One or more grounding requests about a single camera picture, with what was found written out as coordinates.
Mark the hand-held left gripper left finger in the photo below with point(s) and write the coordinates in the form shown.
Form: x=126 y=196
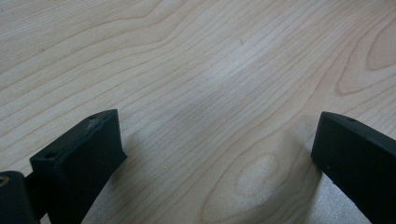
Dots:
x=77 y=161

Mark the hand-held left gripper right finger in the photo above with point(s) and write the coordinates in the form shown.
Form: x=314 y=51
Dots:
x=361 y=161

